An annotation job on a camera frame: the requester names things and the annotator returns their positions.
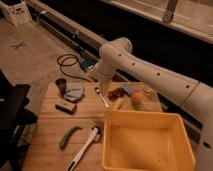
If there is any black cable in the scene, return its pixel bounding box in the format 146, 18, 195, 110
56, 53, 93, 83

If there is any blue sponge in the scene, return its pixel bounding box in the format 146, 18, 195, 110
122, 85, 134, 96

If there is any white crate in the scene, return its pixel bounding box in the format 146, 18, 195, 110
0, 0, 32, 27

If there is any blue power box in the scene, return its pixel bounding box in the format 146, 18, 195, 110
80, 59, 97, 81

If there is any dark grape bunch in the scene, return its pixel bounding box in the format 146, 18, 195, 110
107, 88, 124, 101

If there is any orange green toy fruit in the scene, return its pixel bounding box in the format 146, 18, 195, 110
131, 90, 143, 110

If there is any yellow banana piece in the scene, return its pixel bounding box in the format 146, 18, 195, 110
113, 98, 124, 110

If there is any green cucumber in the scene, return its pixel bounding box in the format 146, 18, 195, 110
59, 126, 82, 150

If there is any light blue towel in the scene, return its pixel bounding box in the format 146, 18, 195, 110
64, 88, 84, 103

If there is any brown rectangular block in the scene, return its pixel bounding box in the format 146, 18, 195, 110
55, 102, 77, 114

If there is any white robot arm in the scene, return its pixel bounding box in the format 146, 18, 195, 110
95, 37, 213, 171

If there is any metal spoon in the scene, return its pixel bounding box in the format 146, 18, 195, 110
94, 87, 109, 108

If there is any white capped jar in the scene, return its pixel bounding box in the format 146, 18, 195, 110
143, 85, 157, 101

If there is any yellow plastic tray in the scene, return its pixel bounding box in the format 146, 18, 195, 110
102, 110, 196, 171

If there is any black chair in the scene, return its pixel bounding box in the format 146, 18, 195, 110
0, 69, 37, 171

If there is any dark metal cup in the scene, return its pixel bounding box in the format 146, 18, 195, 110
55, 78, 67, 95

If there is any wooden board table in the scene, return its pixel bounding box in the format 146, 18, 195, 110
23, 82, 162, 171

